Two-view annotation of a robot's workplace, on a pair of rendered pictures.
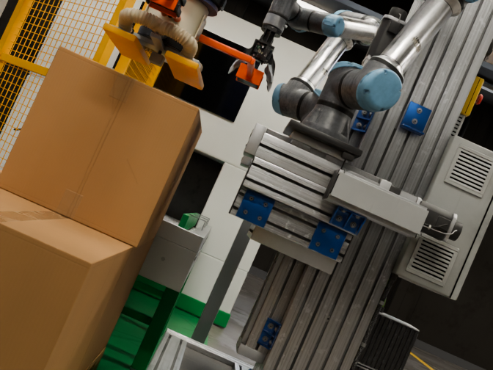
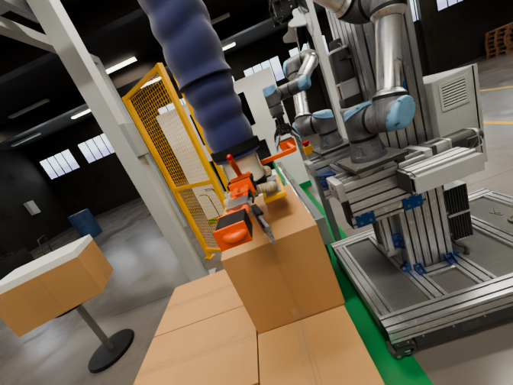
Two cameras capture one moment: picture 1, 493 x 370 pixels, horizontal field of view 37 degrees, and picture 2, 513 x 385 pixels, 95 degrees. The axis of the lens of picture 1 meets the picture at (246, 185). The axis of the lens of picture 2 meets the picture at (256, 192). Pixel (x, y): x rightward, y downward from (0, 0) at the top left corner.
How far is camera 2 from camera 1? 131 cm
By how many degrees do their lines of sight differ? 20
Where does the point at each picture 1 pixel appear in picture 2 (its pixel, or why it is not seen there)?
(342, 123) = (379, 143)
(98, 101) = (266, 266)
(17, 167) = (259, 320)
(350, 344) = (441, 218)
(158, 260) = not seen: hidden behind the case
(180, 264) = (324, 233)
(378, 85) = (401, 113)
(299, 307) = (406, 224)
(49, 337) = not seen: outside the picture
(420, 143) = not seen: hidden behind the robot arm
